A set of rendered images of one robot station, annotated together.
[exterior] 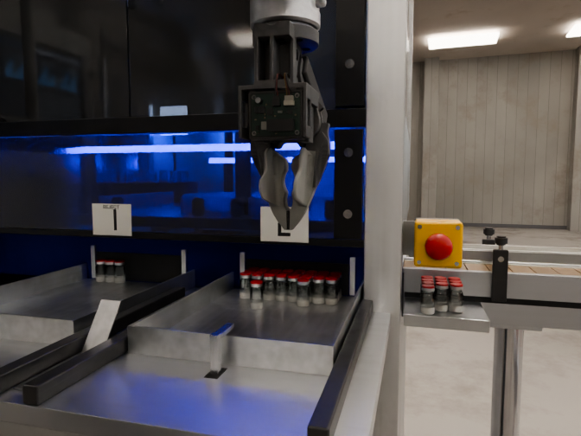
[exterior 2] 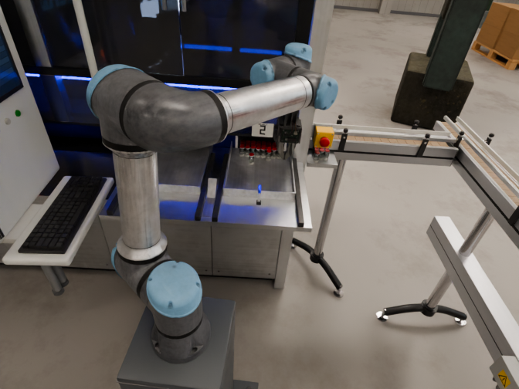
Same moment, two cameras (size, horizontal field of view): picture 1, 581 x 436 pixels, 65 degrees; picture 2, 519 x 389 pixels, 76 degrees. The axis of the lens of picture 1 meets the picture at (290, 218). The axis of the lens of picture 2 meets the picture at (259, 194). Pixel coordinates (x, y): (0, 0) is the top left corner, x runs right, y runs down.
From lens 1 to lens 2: 0.74 m
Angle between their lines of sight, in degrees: 36
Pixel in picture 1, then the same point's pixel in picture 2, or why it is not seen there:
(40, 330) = (185, 189)
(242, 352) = (265, 194)
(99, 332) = (212, 190)
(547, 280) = (359, 144)
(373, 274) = (297, 149)
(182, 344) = (244, 193)
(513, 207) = not seen: outside the picture
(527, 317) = (349, 157)
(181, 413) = (259, 219)
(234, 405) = (272, 214)
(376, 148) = not seen: hidden behind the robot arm
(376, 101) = not seen: hidden behind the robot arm
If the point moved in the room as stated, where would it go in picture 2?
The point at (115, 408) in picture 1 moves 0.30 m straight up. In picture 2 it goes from (240, 220) to (243, 140)
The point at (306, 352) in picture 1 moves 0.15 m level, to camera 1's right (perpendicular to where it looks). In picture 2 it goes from (286, 194) to (325, 190)
